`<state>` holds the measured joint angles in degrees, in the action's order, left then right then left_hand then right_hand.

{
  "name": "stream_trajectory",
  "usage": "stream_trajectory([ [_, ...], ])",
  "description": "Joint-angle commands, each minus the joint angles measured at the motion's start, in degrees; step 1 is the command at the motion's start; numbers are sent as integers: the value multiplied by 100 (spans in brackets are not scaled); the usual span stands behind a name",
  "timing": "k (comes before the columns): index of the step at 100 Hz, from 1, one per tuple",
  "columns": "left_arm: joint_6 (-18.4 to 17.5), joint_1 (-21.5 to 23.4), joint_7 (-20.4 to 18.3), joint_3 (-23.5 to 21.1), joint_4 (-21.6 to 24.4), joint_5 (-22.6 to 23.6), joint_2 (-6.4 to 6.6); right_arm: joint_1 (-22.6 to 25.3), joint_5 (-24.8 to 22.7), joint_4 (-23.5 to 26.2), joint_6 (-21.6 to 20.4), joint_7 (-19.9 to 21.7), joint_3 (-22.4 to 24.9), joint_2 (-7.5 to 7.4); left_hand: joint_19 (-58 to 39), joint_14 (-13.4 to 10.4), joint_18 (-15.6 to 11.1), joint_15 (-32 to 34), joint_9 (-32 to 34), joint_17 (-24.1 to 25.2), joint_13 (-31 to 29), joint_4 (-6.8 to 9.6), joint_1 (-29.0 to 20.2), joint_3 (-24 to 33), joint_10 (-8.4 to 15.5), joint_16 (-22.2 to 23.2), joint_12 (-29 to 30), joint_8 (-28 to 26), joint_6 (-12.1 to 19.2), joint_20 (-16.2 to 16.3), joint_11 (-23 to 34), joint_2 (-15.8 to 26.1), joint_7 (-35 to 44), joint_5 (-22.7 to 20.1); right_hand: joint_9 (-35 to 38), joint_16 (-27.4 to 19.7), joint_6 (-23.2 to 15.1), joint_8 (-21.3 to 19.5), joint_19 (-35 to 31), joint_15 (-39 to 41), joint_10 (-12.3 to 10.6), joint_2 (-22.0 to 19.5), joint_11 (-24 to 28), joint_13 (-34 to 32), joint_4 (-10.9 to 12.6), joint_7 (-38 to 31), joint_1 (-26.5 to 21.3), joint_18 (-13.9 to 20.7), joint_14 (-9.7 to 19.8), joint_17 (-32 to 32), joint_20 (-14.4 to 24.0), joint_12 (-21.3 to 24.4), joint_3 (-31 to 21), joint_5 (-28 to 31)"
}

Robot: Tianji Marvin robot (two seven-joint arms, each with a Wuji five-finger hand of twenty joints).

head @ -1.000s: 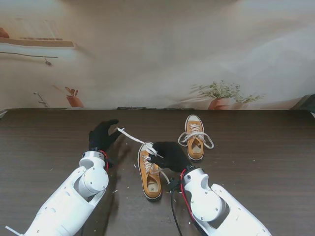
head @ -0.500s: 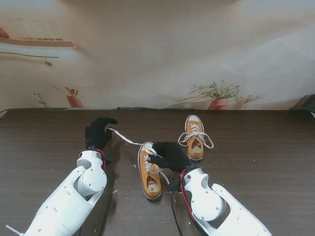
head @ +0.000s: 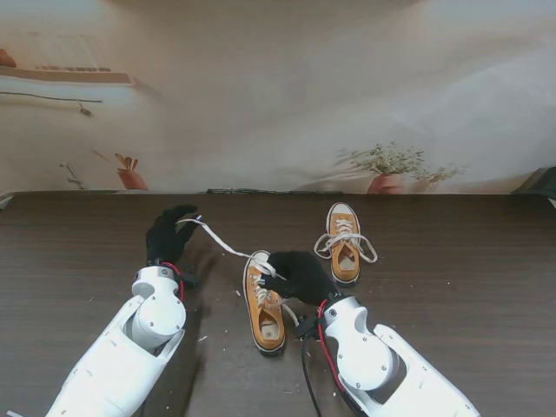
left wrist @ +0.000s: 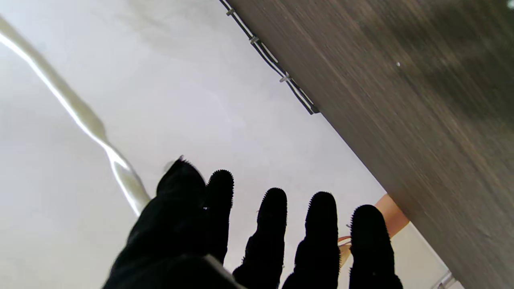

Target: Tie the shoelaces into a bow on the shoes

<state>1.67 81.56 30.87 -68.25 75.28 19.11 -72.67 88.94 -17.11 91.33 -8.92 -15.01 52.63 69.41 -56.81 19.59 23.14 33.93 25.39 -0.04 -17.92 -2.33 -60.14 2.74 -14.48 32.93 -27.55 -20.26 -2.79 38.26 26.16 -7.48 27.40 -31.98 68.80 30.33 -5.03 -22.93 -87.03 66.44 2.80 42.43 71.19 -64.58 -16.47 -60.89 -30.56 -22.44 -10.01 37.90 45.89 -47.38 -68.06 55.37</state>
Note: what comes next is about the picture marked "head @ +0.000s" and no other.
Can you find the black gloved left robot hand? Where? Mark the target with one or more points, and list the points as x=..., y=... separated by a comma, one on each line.
x=167, y=239

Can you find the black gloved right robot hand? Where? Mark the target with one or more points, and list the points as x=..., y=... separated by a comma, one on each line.
x=304, y=278

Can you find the yellow canvas sneaker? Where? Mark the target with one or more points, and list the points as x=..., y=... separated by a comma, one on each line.
x=336, y=271
x=271, y=345

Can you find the orange sneaker with laces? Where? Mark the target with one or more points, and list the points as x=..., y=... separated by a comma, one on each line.
x=262, y=297

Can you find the white shoelace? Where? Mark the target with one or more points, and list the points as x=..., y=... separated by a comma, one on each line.
x=343, y=237

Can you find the terracotta pot with wooden utensils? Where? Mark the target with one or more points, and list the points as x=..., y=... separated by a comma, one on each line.
x=132, y=180

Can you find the metal tap fixture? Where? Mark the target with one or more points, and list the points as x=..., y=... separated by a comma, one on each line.
x=76, y=180

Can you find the green plant in terracotta pot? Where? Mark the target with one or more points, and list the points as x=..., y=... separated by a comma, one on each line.
x=386, y=182

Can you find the metal wall rail with hook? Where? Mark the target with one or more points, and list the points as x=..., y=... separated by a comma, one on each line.
x=43, y=95

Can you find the wooden wall shelf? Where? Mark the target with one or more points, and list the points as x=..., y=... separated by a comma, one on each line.
x=65, y=76

